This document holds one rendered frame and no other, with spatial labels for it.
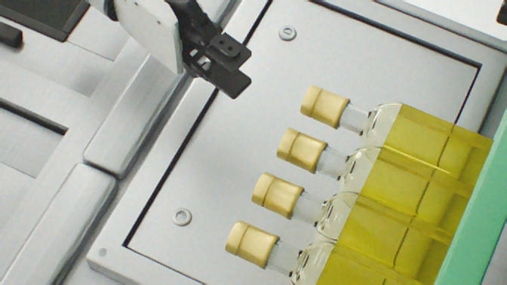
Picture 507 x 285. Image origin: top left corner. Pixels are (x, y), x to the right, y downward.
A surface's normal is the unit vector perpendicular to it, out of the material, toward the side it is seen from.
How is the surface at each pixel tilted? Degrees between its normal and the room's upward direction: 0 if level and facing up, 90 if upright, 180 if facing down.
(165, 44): 74
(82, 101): 90
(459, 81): 90
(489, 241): 90
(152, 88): 90
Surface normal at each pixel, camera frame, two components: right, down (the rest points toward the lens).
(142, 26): -0.65, 0.67
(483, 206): 0.02, -0.48
